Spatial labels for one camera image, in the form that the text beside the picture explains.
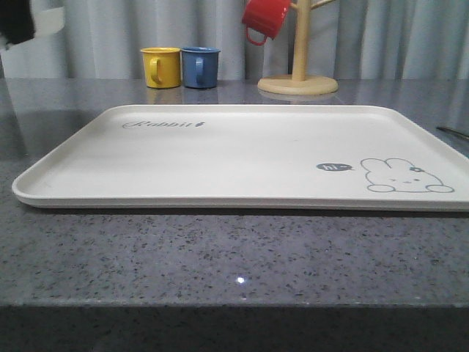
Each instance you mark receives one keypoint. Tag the silver metal spoon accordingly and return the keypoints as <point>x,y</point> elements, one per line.
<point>453,132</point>

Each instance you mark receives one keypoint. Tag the wooden mug tree stand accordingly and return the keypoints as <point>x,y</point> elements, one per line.
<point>299,82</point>

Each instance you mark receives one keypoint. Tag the blue mug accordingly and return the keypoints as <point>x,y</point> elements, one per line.
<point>200,67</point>

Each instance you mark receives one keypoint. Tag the yellow mug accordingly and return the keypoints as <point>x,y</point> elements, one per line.
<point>162,67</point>

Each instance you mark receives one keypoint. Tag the beige rabbit serving tray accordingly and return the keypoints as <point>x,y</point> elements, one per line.
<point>249,156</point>

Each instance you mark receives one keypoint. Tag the red mug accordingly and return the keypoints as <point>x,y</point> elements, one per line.
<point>265,17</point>

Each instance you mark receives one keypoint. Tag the grey pleated curtain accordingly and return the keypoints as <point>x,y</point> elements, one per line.
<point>348,39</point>

